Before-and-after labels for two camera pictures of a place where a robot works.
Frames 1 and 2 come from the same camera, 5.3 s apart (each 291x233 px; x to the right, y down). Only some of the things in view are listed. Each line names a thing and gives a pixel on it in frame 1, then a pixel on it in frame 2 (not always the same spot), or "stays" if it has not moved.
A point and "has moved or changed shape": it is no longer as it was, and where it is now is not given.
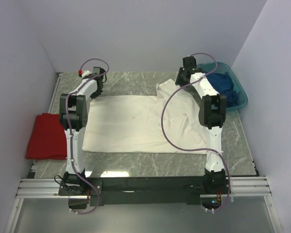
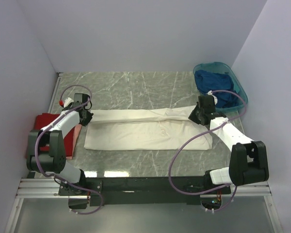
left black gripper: [93, 95] -> [85, 122]
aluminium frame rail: [38, 188] stays
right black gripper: [178, 81] -> [192, 117]
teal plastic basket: [224, 68] stays
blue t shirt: [224, 84] stays
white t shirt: [168, 123] has moved or changed shape
